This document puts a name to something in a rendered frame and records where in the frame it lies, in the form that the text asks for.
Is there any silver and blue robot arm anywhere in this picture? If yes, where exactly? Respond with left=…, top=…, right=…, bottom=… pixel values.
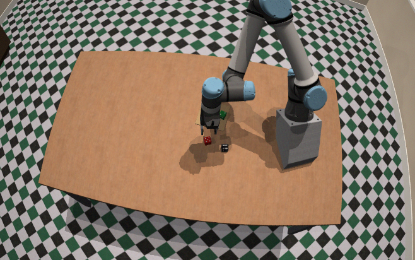
left=202, top=0, right=327, bottom=122

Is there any tan square mat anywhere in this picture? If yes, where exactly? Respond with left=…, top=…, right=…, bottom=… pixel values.
left=195, top=104, right=230, bottom=131

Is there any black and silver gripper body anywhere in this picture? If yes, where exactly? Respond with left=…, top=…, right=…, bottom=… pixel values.
left=200, top=100, right=221, bottom=129

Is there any red die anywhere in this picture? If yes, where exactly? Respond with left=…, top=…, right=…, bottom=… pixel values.
left=204, top=136, right=211, bottom=145

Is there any black die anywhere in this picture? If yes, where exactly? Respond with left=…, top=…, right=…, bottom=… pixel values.
left=221, top=144, right=228, bottom=152

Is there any green die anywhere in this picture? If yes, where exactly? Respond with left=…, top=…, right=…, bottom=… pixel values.
left=219, top=110, right=226, bottom=120

